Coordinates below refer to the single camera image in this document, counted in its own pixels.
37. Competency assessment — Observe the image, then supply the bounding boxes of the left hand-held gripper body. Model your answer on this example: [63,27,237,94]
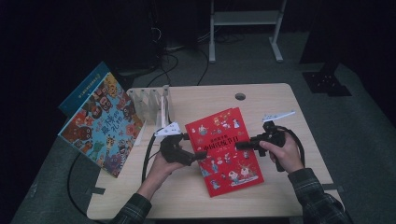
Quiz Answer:
[154,121,188,164]

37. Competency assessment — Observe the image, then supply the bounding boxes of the person's right hand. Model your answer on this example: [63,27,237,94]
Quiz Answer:
[259,132,305,175]

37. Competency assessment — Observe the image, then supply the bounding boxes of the right hand-held gripper cable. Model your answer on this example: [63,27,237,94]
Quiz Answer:
[276,125,306,167]

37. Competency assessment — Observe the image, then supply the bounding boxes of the person's left hand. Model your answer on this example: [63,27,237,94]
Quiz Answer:
[148,151,189,189]

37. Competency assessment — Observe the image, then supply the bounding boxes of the hand-held gripper cable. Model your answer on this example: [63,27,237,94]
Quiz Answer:
[276,125,306,167]
[66,129,163,224]

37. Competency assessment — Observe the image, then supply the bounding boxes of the colourful animals picture book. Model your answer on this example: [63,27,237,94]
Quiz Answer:
[57,72,145,179]

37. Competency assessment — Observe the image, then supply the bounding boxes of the blue monster picture book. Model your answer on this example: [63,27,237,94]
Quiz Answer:
[58,61,111,118]

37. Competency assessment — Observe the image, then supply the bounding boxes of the clear acrylic book rack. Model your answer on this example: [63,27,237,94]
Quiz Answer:
[126,84,176,147]

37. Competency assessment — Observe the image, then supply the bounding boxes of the black floor cable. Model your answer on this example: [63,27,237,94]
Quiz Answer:
[195,48,210,87]
[146,52,180,88]

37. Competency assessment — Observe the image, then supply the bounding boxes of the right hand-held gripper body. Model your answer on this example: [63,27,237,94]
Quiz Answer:
[255,110,296,157]

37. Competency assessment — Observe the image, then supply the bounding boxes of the left hand-held gripper cable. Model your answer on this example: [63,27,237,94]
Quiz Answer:
[66,129,163,224]

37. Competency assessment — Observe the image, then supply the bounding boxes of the red picture book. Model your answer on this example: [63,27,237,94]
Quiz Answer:
[184,106,265,198]

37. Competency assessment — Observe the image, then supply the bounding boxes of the white metal table frame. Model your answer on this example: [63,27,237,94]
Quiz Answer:
[208,0,288,63]

